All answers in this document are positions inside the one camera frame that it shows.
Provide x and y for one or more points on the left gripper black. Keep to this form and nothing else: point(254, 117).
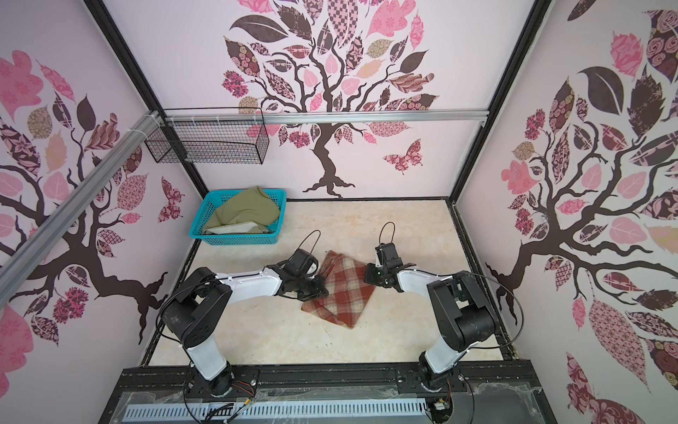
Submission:
point(320, 290)

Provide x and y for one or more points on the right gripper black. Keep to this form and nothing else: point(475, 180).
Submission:
point(371, 277)

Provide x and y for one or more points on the red plaid skirt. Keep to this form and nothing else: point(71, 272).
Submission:
point(348, 293)

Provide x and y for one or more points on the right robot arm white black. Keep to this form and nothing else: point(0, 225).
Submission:
point(462, 310)

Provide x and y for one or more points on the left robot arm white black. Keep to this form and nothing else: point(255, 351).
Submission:
point(193, 312)

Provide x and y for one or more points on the white folded garment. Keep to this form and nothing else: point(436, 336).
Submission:
point(249, 227)

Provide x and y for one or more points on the olive green skirt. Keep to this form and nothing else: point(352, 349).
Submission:
point(253, 204)

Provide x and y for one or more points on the teal plastic basket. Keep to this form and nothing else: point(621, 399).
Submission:
point(217, 198)

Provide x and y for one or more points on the white slotted cable duct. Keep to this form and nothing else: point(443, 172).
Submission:
point(335, 411)

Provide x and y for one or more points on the black wire basket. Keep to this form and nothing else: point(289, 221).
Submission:
point(225, 135)

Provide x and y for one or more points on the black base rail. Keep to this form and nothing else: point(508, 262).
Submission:
point(478, 392)

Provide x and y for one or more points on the aluminium rail back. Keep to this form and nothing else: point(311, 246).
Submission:
point(332, 117)

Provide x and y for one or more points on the aluminium rail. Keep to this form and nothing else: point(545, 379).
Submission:
point(332, 117)
point(19, 267)

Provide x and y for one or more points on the aluminium rail left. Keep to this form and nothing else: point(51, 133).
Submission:
point(19, 267)

